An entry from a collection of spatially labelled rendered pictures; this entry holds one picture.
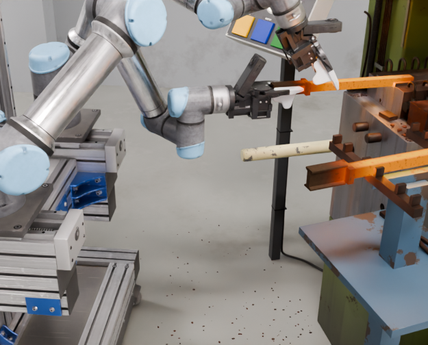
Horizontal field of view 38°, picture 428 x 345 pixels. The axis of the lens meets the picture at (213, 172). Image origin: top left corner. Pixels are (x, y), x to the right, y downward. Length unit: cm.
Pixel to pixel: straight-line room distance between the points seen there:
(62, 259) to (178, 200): 166
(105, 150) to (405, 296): 98
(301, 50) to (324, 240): 49
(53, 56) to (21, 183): 61
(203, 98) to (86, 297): 91
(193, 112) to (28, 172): 48
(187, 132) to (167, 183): 166
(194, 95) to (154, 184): 170
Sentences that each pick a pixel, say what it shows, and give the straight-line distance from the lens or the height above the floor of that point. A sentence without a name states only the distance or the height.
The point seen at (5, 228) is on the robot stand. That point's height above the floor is 82.
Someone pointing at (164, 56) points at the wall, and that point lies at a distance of 450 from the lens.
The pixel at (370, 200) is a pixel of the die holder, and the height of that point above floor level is 67.
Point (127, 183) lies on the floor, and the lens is 329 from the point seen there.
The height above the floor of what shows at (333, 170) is 101.
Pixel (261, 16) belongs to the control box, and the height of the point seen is 105.
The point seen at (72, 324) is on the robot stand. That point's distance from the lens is 211.
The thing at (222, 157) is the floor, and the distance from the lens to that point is 354.
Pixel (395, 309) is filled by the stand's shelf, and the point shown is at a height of 74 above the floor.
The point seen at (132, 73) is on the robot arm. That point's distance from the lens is 162.
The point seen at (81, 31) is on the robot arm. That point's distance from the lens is 194.
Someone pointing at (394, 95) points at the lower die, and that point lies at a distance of 182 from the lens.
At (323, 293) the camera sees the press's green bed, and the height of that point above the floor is 15.
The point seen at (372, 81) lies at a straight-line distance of 179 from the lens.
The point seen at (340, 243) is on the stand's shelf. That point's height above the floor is 74.
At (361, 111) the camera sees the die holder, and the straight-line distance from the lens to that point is 187.
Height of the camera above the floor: 159
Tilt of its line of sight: 28 degrees down
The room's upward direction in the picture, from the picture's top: 1 degrees clockwise
